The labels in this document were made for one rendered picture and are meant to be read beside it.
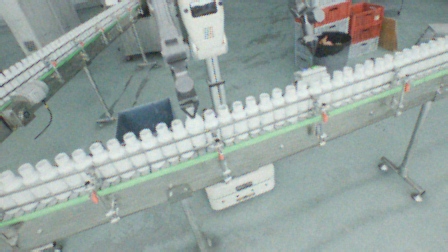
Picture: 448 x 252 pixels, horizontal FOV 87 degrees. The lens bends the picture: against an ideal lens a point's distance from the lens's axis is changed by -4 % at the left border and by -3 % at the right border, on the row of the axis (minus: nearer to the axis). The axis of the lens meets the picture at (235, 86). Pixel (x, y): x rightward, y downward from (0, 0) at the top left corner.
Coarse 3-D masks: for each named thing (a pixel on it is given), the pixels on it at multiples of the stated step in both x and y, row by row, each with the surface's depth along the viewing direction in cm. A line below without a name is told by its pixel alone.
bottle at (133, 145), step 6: (132, 132) 89; (126, 138) 89; (132, 138) 87; (126, 144) 90; (132, 144) 88; (138, 144) 89; (126, 150) 88; (132, 150) 88; (138, 150) 89; (138, 156) 90; (144, 156) 92; (132, 162) 91; (138, 162) 91; (144, 162) 92; (144, 168) 93
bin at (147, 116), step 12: (132, 108) 143; (144, 108) 146; (156, 108) 149; (168, 108) 151; (120, 120) 140; (132, 120) 147; (144, 120) 150; (156, 120) 152; (168, 120) 155; (120, 132) 133; (156, 132) 155
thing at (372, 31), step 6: (378, 24) 350; (348, 30) 338; (354, 30) 336; (360, 30) 342; (366, 30) 380; (372, 30) 351; (378, 30) 355; (354, 36) 343; (360, 36) 347; (366, 36) 351; (372, 36) 356; (354, 42) 347
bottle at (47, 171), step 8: (40, 168) 79; (48, 168) 81; (56, 168) 84; (40, 176) 81; (48, 176) 81; (56, 176) 83; (48, 184) 82; (56, 184) 83; (64, 184) 86; (56, 192) 84
